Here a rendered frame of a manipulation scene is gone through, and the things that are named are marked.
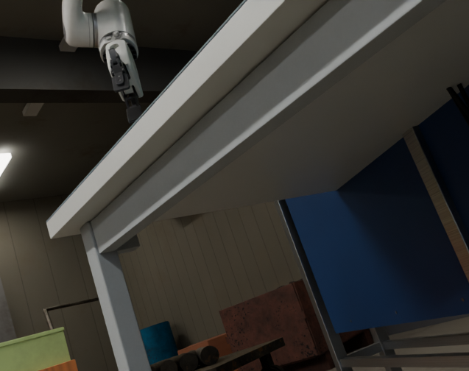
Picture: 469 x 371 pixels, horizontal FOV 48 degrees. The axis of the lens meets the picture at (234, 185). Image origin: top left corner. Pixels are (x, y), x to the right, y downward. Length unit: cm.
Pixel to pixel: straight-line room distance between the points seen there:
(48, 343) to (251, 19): 215
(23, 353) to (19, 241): 520
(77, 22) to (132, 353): 71
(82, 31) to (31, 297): 635
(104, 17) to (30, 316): 633
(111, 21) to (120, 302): 63
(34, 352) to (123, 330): 158
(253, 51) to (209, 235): 522
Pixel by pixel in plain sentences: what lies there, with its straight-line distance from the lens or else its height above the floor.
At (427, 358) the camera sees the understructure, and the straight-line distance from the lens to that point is 139.
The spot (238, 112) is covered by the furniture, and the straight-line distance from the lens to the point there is 61.
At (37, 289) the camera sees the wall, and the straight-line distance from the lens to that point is 749.
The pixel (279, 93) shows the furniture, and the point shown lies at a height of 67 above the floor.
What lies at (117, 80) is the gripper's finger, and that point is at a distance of 109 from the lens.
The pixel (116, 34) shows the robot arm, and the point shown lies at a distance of 122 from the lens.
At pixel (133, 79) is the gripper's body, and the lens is 115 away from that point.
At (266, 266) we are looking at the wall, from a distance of 514.
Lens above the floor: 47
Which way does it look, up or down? 14 degrees up
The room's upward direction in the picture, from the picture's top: 20 degrees counter-clockwise
